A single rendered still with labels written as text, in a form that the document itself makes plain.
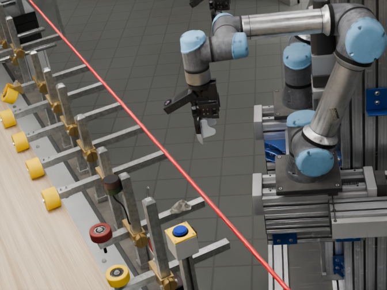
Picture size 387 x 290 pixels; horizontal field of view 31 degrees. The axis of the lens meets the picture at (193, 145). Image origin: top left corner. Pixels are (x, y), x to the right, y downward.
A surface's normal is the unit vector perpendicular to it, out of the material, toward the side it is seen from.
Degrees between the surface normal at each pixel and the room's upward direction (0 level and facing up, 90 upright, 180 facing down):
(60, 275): 0
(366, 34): 84
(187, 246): 90
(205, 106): 90
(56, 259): 0
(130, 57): 0
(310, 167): 97
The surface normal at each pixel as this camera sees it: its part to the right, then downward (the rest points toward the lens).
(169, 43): -0.14, -0.83
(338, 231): -0.08, 0.55
